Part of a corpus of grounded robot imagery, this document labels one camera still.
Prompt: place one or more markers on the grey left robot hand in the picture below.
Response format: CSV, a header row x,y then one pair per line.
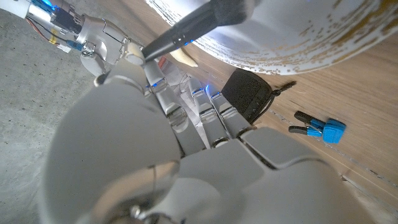
x,y
155,180

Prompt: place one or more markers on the white plate gold rim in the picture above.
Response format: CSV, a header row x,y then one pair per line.
x,y
295,37

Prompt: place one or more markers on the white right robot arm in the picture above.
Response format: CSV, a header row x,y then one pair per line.
x,y
15,4

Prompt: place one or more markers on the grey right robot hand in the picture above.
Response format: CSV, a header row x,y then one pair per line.
x,y
99,40

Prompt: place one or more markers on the black cylindrical speaker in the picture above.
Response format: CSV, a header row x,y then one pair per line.
x,y
245,93

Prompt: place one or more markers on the blue and black clip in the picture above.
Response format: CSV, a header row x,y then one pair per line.
x,y
332,130

